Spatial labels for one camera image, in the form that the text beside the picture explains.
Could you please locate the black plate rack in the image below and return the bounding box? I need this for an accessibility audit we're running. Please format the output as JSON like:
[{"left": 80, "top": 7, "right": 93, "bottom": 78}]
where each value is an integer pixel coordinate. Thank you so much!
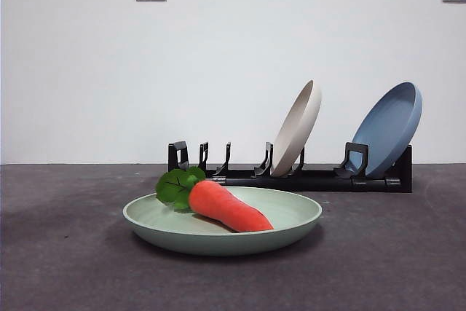
[{"left": 167, "top": 140, "right": 414, "bottom": 194}]

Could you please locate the blue plate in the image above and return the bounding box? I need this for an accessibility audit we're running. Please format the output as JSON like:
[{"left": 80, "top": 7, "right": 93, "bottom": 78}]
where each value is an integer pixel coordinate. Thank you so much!
[{"left": 350, "top": 81, "right": 424, "bottom": 178}]

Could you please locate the pale green plate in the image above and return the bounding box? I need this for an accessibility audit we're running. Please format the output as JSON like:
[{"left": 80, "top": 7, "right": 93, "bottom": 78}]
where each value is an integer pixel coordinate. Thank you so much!
[{"left": 122, "top": 185, "right": 323, "bottom": 258}]

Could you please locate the cream plate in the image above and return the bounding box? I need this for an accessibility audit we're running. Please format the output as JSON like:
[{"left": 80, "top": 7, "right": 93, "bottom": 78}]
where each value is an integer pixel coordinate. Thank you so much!
[{"left": 269, "top": 79, "right": 323, "bottom": 178}]

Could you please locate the orange toy carrot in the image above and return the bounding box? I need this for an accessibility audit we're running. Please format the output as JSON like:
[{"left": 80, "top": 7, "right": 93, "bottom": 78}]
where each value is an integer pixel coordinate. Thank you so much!
[{"left": 155, "top": 165, "right": 275, "bottom": 234}]

